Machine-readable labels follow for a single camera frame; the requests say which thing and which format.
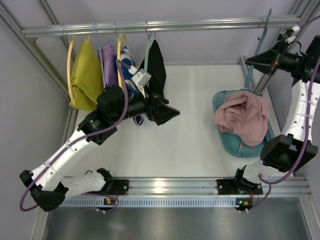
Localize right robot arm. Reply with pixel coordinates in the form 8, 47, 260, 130
231, 35, 320, 194

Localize purple trousers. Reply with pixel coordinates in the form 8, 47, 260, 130
102, 42, 119, 86

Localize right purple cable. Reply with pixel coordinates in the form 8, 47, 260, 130
241, 14, 320, 213

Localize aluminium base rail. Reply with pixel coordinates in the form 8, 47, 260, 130
113, 177, 311, 198

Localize blue-grey plastic hanger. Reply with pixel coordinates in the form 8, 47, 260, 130
244, 8, 272, 89

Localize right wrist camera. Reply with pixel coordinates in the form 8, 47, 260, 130
277, 25, 301, 44

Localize aluminium hanging rail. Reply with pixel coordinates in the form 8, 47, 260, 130
21, 15, 302, 38

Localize black trousers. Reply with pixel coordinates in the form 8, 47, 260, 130
147, 40, 167, 97

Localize blue white patterned trousers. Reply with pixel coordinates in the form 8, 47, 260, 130
120, 46, 144, 126

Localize purple cable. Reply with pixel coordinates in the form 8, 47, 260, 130
241, 14, 320, 213
19, 58, 137, 213

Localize pink trousers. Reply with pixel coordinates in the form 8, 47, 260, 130
213, 90, 269, 153

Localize slotted cable duct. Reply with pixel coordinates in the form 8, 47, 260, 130
60, 196, 250, 208

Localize teal plastic basin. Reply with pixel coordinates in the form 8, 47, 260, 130
212, 89, 275, 158

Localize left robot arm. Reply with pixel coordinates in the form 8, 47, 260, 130
19, 85, 180, 212

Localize pale yellow hanger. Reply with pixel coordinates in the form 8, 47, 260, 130
66, 35, 79, 109

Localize light blue wire hanger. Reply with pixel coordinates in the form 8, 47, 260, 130
92, 21, 107, 87

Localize olive yellow trousers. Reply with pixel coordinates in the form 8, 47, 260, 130
70, 39, 104, 112

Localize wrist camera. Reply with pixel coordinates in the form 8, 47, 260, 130
277, 25, 301, 44
131, 69, 152, 98

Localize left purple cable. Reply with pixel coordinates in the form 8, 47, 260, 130
19, 58, 137, 213

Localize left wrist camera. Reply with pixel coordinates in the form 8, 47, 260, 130
131, 69, 152, 98

